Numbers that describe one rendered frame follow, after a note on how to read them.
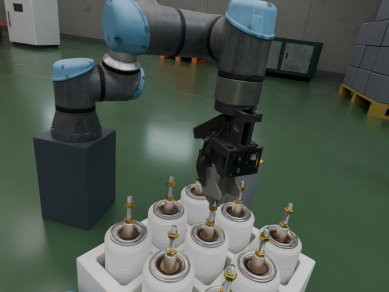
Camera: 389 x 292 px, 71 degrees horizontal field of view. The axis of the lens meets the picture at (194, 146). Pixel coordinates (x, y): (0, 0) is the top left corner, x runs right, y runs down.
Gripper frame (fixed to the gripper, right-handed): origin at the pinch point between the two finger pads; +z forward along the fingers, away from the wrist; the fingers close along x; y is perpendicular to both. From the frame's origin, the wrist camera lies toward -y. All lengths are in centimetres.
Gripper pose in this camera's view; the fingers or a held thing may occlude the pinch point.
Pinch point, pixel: (213, 196)
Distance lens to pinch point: 56.6
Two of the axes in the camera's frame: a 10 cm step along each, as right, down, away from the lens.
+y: 4.4, 3.9, -8.1
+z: -1.2, 9.2, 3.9
